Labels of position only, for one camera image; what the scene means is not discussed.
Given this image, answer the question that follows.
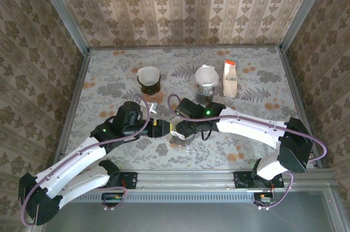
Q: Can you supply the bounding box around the white paper coffee filter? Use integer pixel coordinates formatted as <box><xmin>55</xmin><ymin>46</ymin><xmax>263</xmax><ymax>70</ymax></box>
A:
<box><xmin>136</xmin><ymin>66</ymin><xmax>161</xmax><ymax>86</ymax></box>
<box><xmin>195</xmin><ymin>64</ymin><xmax>220</xmax><ymax>87</ymax></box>
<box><xmin>169</xmin><ymin>130</ymin><xmax>186</xmax><ymax>140</ymax></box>

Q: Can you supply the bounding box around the grey smoked coffee dripper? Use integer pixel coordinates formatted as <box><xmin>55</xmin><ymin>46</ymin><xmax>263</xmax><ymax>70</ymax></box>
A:
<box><xmin>168</xmin><ymin>130</ymin><xmax>196</xmax><ymax>149</ymax></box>

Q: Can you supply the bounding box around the clear dripper with wooden handle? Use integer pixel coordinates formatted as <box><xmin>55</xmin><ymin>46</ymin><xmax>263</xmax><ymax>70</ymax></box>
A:
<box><xmin>194</xmin><ymin>80</ymin><xmax>218</xmax><ymax>101</ymax></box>

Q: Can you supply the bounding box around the green glass coffee dripper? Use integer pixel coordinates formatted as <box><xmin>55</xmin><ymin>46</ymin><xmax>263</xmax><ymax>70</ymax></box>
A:
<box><xmin>140</xmin><ymin>80</ymin><xmax>162</xmax><ymax>95</ymax></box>

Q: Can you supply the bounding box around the coffee filter pack orange label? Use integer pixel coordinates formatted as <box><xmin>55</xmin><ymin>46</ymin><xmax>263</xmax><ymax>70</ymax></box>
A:
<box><xmin>223</xmin><ymin>60</ymin><xmax>238</xmax><ymax>98</ymax></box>

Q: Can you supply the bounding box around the floral patterned table cover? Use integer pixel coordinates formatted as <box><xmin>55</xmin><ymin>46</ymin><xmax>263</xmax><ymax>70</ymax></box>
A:
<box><xmin>59</xmin><ymin>47</ymin><xmax>312</xmax><ymax>170</ymax></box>

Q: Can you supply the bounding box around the small electronics board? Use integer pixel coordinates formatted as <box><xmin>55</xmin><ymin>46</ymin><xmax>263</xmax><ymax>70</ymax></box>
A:
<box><xmin>101</xmin><ymin>192</ymin><xmax>124</xmax><ymax>206</ymax></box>
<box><xmin>253</xmin><ymin>192</ymin><xmax>276</xmax><ymax>207</ymax></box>

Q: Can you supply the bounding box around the grey metal panel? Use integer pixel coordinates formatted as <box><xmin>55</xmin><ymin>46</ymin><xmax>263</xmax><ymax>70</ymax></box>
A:
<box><xmin>40</xmin><ymin>191</ymin><xmax>339</xmax><ymax>232</ymax></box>

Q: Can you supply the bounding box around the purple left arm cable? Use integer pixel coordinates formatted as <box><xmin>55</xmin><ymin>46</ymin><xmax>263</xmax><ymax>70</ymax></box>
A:
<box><xmin>21</xmin><ymin>94</ymin><xmax>151</xmax><ymax>227</ymax></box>

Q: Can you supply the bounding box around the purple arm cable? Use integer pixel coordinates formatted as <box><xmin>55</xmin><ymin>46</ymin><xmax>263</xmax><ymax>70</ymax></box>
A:
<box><xmin>167</xmin><ymin>94</ymin><xmax>328</xmax><ymax>211</ymax></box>
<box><xmin>21</xmin><ymin>94</ymin><xmax>151</xmax><ymax>227</ymax></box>

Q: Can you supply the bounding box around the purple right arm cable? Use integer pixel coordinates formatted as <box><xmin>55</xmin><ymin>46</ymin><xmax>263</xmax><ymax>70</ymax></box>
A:
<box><xmin>167</xmin><ymin>94</ymin><xmax>328</xmax><ymax>211</ymax></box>

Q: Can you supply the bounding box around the wide aluminium mounting rail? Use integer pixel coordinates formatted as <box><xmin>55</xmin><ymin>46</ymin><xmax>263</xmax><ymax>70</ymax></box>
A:
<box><xmin>40</xmin><ymin>170</ymin><xmax>333</xmax><ymax>192</ymax></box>

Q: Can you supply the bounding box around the aluminium table edge rail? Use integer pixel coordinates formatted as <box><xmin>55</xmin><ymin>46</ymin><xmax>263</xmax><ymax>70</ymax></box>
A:
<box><xmin>89</xmin><ymin>47</ymin><xmax>281</xmax><ymax>52</ymax></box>
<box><xmin>278</xmin><ymin>47</ymin><xmax>325</xmax><ymax>170</ymax></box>
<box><xmin>51</xmin><ymin>50</ymin><xmax>91</xmax><ymax>170</ymax></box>

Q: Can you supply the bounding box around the slotted grey cable duct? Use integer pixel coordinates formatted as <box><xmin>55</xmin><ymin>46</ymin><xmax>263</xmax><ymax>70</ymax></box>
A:
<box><xmin>90</xmin><ymin>190</ymin><xmax>256</xmax><ymax>203</ymax></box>

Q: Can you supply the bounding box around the aluminium frame post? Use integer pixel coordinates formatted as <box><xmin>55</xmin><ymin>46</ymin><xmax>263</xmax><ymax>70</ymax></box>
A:
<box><xmin>31</xmin><ymin>0</ymin><xmax>91</xmax><ymax>55</ymax></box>
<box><xmin>278</xmin><ymin>0</ymin><xmax>333</xmax><ymax>52</ymax></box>

